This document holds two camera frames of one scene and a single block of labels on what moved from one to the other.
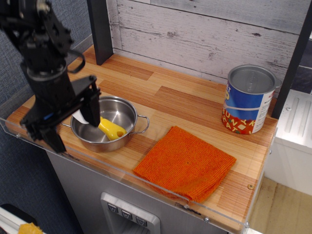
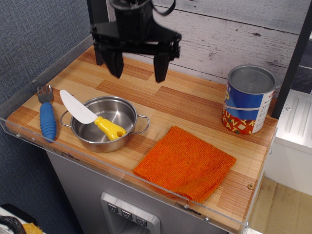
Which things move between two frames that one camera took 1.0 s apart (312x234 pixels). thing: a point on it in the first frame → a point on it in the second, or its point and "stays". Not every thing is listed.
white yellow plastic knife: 111,129 stays
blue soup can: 247,98 stays
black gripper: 55,98 → 136,32
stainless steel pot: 117,110 stays
